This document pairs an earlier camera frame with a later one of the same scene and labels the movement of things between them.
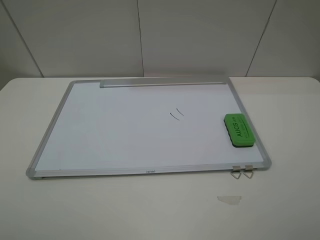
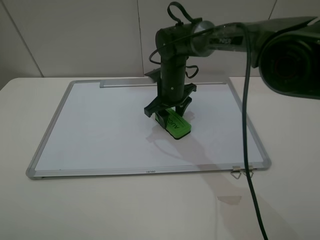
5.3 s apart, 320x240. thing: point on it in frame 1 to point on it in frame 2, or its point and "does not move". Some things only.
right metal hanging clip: x=248 y=169 does not move
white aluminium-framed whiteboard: x=144 y=126 does not move
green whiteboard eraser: x=240 y=132 to x=177 y=126
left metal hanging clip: x=236 y=169 does not move
